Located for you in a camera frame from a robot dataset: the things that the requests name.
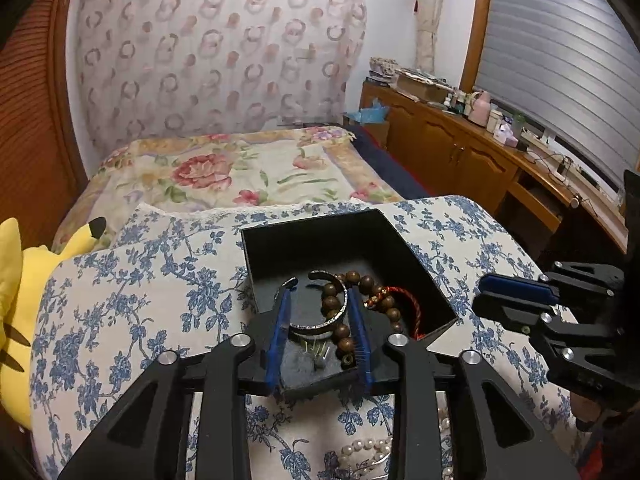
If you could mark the sheer circle-pattern curtain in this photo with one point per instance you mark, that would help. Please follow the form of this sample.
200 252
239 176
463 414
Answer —
220 45

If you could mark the small silver earrings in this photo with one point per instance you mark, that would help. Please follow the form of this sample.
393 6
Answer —
316 355

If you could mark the floral bed blanket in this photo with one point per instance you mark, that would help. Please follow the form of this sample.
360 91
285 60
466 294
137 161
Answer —
225 170

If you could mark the blue floral tablecloth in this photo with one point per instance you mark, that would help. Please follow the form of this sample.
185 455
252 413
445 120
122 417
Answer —
150 280

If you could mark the black jewelry box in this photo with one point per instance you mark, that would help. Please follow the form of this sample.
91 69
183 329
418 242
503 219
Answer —
320 245

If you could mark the dark blue bed sheet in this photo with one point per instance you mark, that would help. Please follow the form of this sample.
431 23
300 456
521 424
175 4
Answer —
395 170

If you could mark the cardboard box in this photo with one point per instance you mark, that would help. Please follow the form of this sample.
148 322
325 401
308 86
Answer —
420 86

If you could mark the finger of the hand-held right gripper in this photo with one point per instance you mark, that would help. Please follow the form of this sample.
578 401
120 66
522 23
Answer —
510 312
517 288

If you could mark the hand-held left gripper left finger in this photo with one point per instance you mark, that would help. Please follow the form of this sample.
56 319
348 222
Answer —
278 336

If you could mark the yellow plush toy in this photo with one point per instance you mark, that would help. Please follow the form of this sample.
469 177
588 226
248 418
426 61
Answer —
20 320

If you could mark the grey window blinds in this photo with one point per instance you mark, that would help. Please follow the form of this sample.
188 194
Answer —
555 45

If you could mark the pink container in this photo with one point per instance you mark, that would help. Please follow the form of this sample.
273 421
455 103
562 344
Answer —
481 109

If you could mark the cream tied curtain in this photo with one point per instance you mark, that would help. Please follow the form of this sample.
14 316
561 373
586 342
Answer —
429 15

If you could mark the blue plastic bag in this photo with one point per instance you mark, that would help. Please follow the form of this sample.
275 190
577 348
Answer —
370 113

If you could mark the white power strip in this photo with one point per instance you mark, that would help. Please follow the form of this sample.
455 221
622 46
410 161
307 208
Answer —
542 152

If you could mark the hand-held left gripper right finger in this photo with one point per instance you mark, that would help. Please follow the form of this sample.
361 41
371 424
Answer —
358 336

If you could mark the wooden cabinet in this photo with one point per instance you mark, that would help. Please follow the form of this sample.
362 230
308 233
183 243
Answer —
450 145

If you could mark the silver bangle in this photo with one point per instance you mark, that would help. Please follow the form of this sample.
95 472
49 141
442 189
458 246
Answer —
320 325

